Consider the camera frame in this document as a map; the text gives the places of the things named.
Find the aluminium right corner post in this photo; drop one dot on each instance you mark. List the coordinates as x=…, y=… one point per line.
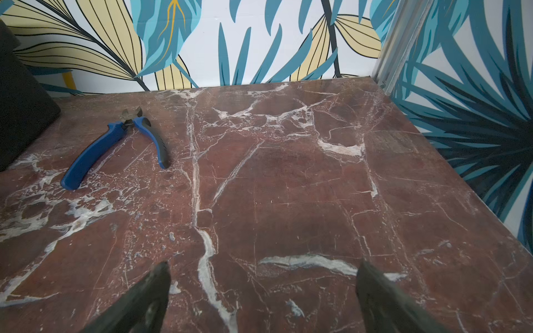
x=405, y=26

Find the blue handled pliers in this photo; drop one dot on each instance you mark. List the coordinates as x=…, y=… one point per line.
x=116, y=131

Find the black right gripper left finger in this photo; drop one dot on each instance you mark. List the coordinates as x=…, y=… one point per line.
x=141, y=309

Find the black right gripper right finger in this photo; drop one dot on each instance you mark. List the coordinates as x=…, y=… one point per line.
x=386, y=308

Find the yellow black toolbox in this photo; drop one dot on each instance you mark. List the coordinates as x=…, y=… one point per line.
x=26, y=108

